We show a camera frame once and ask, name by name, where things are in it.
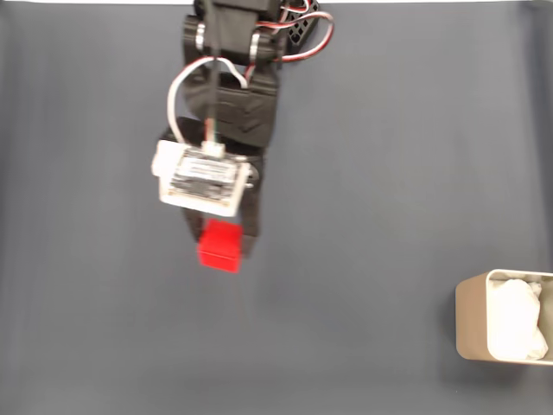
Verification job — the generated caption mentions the beige rounded box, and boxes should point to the beige rounded box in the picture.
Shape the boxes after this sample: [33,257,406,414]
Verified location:
[454,268,553,367]

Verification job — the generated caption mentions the red white black servo wire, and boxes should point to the red white black servo wire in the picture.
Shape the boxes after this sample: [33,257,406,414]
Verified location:
[166,55,251,144]
[276,0,337,65]

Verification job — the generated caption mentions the white crumpled paper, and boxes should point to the white crumpled paper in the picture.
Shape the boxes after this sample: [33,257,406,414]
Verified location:
[489,278,549,362]

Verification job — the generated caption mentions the white camera module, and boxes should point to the white camera module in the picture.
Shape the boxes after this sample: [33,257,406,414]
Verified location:
[150,139,248,218]

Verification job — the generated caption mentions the red cube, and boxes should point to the red cube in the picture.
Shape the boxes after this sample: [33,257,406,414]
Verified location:
[197,219,247,274]

